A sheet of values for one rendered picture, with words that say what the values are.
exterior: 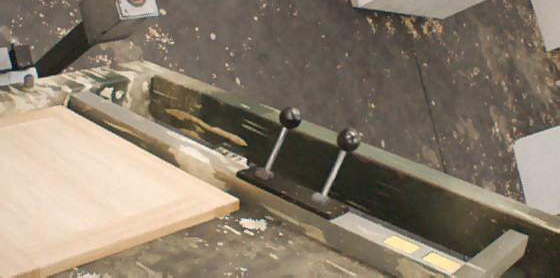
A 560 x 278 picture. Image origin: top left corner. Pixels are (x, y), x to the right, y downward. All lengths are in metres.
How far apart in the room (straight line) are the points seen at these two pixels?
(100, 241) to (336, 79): 2.70
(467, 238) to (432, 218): 0.08
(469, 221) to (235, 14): 2.23
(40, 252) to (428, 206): 0.66
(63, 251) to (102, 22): 0.88
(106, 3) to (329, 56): 2.05
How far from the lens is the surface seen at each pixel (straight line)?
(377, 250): 1.03
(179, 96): 1.64
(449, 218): 1.24
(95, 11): 1.78
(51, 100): 1.55
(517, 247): 0.59
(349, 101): 3.62
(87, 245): 1.00
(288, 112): 1.16
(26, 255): 0.98
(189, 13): 3.10
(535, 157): 4.93
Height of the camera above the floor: 2.24
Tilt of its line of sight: 44 degrees down
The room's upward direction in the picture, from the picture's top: 67 degrees clockwise
